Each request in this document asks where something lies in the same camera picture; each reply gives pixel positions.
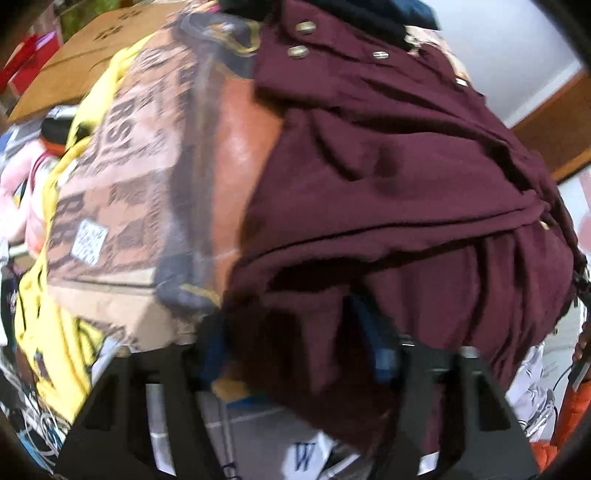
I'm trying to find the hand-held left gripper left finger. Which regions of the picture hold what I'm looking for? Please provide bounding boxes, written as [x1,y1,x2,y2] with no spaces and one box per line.
[55,323,232,480]

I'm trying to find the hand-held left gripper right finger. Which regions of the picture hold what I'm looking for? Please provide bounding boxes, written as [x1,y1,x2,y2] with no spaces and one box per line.
[355,295,542,480]

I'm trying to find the maroon button shirt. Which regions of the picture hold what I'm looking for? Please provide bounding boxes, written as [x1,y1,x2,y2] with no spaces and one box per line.
[222,0,583,457]

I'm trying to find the person's right forearm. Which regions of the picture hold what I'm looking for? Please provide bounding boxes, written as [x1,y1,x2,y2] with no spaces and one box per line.
[531,369,591,472]

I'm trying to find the white printed bed sheet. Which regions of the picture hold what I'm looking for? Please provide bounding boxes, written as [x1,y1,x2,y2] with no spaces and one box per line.
[152,342,570,480]

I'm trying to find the yellow cloth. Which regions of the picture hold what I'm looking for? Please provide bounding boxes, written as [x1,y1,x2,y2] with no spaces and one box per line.
[14,37,154,422]

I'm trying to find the flat cardboard box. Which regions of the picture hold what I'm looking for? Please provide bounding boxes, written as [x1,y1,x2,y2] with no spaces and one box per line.
[7,0,186,123]

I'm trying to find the folded blue jeans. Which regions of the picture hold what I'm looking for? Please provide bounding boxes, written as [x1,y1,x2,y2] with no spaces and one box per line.
[397,0,442,29]

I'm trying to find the wooden door frame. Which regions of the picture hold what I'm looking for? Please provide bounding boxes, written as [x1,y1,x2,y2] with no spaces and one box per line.
[510,69,591,182]

